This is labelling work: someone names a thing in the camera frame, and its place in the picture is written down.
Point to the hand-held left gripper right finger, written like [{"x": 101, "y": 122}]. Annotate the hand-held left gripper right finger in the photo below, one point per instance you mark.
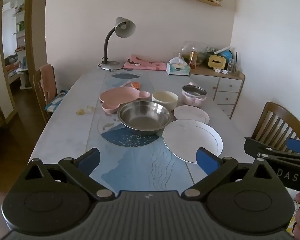
[{"x": 207, "y": 160}]

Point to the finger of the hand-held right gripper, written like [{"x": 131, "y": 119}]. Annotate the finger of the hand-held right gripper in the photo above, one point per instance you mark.
[
  {"x": 255, "y": 146},
  {"x": 298, "y": 146}
]

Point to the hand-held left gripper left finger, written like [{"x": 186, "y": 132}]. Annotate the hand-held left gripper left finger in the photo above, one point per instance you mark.
[{"x": 90, "y": 160}]

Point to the large white plate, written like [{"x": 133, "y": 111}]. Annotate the large white plate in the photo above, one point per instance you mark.
[{"x": 190, "y": 137}]

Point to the small white plate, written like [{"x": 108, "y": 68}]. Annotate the small white plate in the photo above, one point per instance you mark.
[{"x": 191, "y": 113}]

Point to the small pink bowl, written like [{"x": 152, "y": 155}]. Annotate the small pink bowl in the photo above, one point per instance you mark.
[{"x": 109, "y": 108}]

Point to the pink steel-lined bowl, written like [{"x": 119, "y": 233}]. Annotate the pink steel-lined bowl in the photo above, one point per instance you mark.
[{"x": 193, "y": 96}]

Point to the large steel bowl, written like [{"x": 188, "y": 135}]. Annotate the large steel bowl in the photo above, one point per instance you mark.
[{"x": 143, "y": 117}]

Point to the pink animal-shaped plate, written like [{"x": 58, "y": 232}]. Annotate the pink animal-shaped plate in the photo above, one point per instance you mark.
[{"x": 120, "y": 95}]

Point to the cream bowl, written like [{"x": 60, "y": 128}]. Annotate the cream bowl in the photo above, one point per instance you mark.
[{"x": 165, "y": 98}]

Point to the yellow patterned cloth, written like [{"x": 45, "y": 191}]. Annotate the yellow patterned cloth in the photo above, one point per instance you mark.
[{"x": 293, "y": 212}]

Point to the wooden slat-back chair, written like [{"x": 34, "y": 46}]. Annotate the wooden slat-back chair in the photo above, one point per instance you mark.
[{"x": 277, "y": 110}]

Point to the white drawer cabinet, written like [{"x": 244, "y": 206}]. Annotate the white drawer cabinet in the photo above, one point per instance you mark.
[{"x": 227, "y": 87}]

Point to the patterned seat cushion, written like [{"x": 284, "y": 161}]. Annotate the patterned seat cushion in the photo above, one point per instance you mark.
[{"x": 56, "y": 101}]

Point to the wooden chair with towel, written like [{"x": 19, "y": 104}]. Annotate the wooden chair with towel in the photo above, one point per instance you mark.
[{"x": 37, "y": 92}]

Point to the pink towel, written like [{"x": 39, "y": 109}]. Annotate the pink towel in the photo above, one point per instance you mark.
[{"x": 48, "y": 82}]

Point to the orange correction tape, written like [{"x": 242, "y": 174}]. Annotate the orange correction tape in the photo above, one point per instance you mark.
[{"x": 136, "y": 85}]

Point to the yellow tissue holder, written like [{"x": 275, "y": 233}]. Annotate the yellow tissue holder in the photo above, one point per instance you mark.
[{"x": 216, "y": 61}]

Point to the blue globe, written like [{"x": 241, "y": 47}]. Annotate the blue globe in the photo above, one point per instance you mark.
[{"x": 228, "y": 55}]

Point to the white tissue box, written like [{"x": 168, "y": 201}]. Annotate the white tissue box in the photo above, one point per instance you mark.
[{"x": 177, "y": 68}]

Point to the orange bottle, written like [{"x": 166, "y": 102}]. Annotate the orange bottle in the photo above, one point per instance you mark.
[{"x": 193, "y": 61}]

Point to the pink printed cloth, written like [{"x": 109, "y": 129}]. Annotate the pink printed cloth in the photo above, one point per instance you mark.
[{"x": 145, "y": 65}]

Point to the large glass jar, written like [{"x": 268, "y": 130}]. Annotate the large glass jar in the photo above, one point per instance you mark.
[{"x": 198, "y": 47}]

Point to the grey desk lamp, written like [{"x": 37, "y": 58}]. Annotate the grey desk lamp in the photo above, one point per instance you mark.
[{"x": 123, "y": 26}]

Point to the wooden door frame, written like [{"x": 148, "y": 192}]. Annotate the wooden door frame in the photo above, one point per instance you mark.
[{"x": 31, "y": 30}]

